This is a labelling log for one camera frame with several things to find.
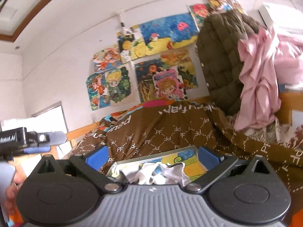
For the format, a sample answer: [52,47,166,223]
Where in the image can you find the grey fabric sock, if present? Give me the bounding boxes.
[119,162,191,187]

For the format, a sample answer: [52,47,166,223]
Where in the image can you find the top right anime poster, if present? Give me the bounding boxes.
[208,0,246,14]

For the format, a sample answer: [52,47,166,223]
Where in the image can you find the red-haired girl painting upper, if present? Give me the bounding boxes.
[92,45,122,73]

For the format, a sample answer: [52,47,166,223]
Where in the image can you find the dark seaweed fish painting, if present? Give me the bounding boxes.
[134,48,198,103]

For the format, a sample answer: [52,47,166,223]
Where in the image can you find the blue sea jellyfish painting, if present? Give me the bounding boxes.
[139,13,198,55]

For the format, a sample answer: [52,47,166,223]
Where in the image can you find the orange girl blue painting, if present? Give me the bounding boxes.
[86,73,110,111]

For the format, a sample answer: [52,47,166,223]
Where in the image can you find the blond boy green painting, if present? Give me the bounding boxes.
[105,66,135,107]

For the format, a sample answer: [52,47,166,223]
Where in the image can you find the red-haired face painting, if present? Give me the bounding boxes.
[187,3,211,32]

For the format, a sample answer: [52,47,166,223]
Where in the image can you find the pink anime magazine poster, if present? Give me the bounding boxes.
[153,66,187,100]

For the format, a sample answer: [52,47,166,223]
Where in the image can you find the brown PF patterned duvet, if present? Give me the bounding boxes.
[71,100,302,215]

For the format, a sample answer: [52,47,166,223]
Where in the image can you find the grey storage box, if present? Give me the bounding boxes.
[106,146,208,186]

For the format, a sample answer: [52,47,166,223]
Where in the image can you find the person's left hand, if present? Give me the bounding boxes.
[4,168,27,215]

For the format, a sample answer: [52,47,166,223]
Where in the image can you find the olive quilted jacket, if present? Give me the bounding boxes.
[196,10,264,115]

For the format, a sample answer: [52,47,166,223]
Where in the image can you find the pink cloth garment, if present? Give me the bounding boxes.
[234,28,302,131]

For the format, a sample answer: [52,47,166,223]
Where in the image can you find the yellow moon night painting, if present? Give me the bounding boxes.
[116,25,147,63]

